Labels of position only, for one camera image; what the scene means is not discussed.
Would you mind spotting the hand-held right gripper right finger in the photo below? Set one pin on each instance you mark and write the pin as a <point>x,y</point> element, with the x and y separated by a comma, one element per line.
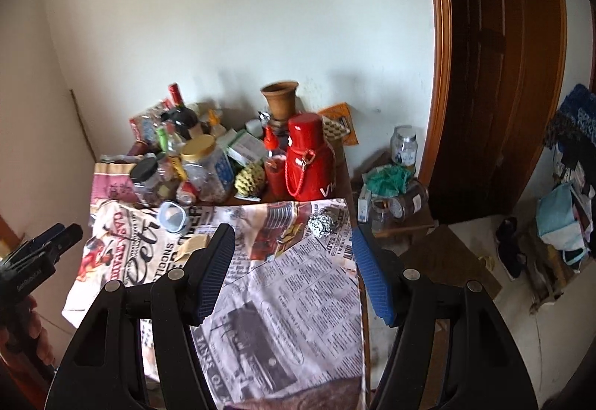
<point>372,276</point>

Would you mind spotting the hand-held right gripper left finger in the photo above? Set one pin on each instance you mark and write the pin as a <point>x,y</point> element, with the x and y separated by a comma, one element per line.
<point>213,271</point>

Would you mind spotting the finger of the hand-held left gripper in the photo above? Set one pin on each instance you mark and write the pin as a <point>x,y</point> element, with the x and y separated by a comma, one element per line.
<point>65,241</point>
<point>49,235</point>

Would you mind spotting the foil ball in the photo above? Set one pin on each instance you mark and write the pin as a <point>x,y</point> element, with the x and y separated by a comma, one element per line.
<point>321,224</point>

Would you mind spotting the person's left hand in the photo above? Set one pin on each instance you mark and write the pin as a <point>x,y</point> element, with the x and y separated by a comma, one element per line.
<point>38,326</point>

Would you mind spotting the beige paper scrap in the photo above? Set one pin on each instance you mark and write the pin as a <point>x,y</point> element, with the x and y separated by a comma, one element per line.
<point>191,249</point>

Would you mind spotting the small clear jar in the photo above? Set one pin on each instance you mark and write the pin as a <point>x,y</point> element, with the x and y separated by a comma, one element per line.
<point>382,217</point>

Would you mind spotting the clear plastic container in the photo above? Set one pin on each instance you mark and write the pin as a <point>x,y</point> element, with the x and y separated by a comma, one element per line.
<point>173,217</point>

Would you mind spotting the brown cardboard sheet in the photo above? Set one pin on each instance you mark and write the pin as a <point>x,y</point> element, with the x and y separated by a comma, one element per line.
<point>447,265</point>

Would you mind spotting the pink printed bag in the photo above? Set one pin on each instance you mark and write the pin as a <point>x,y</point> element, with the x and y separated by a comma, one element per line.
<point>116,184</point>

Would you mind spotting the red drink can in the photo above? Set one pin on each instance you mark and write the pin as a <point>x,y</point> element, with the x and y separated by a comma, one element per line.
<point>186,193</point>

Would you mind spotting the newspaper print tablecloth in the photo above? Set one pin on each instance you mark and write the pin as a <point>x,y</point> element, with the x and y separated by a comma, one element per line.
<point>288,307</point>

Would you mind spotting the lying glass jar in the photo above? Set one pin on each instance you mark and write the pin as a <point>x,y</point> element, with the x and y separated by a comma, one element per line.
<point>409,199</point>

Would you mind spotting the green cloth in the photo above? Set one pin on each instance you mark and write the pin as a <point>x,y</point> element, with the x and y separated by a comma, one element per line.
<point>386,181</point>

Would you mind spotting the green bumpy fruit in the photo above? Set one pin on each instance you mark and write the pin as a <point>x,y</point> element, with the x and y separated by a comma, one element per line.
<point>250,181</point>

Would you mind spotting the gold lidded plastic jar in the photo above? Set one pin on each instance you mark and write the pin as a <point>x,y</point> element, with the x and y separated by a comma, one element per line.
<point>207,168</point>

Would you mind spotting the black lidded jar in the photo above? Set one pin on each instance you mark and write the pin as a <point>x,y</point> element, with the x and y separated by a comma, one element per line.
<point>149,179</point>

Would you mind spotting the red sauce bottle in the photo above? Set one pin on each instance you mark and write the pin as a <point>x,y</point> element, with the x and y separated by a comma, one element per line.
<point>275,168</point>

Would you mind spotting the clear liquor bottle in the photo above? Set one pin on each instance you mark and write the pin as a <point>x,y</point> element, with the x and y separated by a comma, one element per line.
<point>173,156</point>

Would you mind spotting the white carton boxes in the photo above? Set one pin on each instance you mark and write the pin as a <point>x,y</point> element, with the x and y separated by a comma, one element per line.
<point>246,148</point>

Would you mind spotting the red thermos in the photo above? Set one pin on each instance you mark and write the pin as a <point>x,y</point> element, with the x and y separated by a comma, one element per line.
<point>312,158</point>

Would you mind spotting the upright glass jar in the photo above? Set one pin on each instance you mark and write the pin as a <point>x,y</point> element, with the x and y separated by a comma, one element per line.
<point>404,147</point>

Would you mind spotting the black shoe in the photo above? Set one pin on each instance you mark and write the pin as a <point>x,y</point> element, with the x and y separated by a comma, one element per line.
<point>512,249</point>

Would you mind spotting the green capped bottle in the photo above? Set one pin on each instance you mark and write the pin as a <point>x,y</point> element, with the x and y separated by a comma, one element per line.
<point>162,137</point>

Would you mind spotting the clear snack bag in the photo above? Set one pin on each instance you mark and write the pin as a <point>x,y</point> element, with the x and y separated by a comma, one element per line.
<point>146,123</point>

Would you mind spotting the yellow capped bottle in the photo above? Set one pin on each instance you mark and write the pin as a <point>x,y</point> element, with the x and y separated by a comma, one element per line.
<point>215,121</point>

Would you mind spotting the orange checkered packet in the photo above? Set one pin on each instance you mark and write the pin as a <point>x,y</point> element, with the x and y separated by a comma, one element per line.
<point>340,123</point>

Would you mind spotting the red capped wine bottle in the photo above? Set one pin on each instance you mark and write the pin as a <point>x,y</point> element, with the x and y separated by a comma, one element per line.
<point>181,112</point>

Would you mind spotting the brown clay vase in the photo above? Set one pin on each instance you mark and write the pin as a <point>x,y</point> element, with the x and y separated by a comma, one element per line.
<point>279,100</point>

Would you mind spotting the light blue bag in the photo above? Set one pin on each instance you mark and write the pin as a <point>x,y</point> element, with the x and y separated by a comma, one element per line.
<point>558,217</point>

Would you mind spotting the dark wooden door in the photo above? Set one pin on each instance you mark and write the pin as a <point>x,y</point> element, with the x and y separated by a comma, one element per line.
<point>498,75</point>

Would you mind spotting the blue patterned cloth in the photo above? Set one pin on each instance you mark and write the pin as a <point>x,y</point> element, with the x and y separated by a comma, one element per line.
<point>575,116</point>

